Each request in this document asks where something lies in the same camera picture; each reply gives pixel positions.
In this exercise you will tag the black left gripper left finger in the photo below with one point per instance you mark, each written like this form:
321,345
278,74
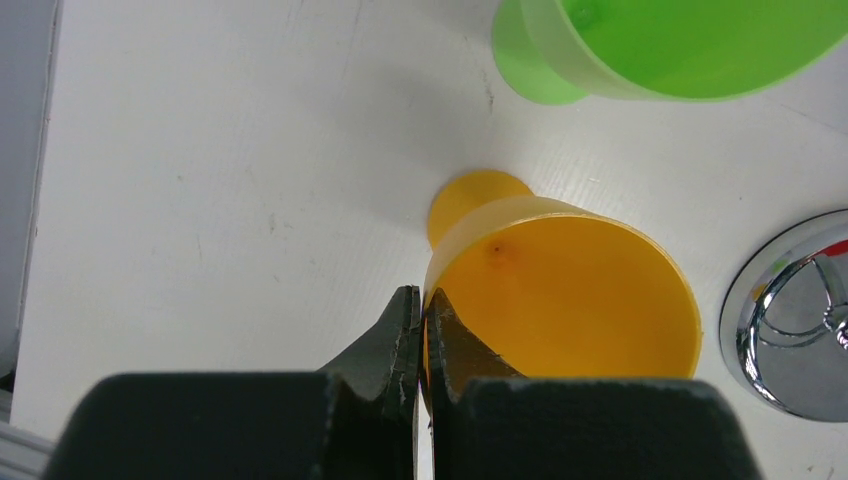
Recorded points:
354,418

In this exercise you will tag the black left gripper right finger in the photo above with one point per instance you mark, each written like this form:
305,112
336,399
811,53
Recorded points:
491,422

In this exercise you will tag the orange plastic wine glass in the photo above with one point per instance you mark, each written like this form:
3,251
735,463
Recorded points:
557,291

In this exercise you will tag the chrome wine glass rack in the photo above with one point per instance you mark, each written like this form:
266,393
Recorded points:
783,322

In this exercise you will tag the green plastic wine glass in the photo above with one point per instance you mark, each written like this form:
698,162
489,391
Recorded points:
559,52

